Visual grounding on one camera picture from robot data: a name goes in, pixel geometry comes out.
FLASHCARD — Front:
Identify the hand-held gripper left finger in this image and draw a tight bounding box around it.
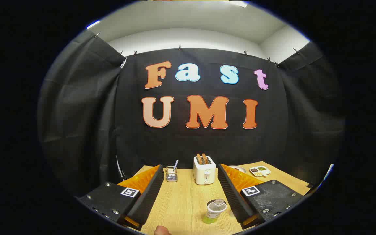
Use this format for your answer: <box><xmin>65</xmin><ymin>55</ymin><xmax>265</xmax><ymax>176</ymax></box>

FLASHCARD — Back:
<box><xmin>75</xmin><ymin>164</ymin><xmax>165</xmax><ymax>231</ymax></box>

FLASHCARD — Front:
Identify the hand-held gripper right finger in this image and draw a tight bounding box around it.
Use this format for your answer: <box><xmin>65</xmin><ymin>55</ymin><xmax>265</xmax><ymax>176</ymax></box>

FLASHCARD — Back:
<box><xmin>218</xmin><ymin>163</ymin><xmax>305</xmax><ymax>230</ymax></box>

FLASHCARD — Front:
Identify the clear juice bottle white label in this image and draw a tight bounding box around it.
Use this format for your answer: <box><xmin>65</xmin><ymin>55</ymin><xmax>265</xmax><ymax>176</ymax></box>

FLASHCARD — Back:
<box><xmin>202</xmin><ymin>199</ymin><xmax>227</xmax><ymax>224</ymax></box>

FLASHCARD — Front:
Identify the wooden table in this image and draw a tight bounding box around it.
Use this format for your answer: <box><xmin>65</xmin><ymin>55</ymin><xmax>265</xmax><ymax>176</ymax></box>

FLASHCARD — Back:
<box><xmin>123</xmin><ymin>161</ymin><xmax>311</xmax><ymax>235</ymax></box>

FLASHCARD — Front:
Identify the white toaster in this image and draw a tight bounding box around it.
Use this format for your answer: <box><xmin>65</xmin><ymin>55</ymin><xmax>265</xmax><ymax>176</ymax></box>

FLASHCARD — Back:
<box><xmin>193</xmin><ymin>156</ymin><xmax>217</xmax><ymax>185</ymax></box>

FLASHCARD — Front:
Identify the white divided seasoning dish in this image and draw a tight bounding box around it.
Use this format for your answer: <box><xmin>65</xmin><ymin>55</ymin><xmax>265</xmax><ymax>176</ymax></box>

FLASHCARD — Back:
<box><xmin>249</xmin><ymin>166</ymin><xmax>271</xmax><ymax>177</ymax></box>

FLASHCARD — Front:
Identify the black backdrop cloth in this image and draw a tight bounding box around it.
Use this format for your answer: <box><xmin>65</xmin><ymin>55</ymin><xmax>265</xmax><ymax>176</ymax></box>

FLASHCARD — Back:
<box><xmin>37</xmin><ymin>29</ymin><xmax>345</xmax><ymax>196</ymax></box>

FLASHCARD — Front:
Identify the metal wire holder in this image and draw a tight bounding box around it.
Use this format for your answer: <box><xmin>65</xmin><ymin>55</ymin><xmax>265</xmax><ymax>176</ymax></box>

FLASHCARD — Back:
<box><xmin>165</xmin><ymin>166</ymin><xmax>178</xmax><ymax>182</ymax></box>

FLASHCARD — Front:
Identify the thin white cable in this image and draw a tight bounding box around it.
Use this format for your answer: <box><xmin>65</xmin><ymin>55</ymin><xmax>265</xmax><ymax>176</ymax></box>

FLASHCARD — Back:
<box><xmin>116</xmin><ymin>155</ymin><xmax>125</xmax><ymax>180</ymax></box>

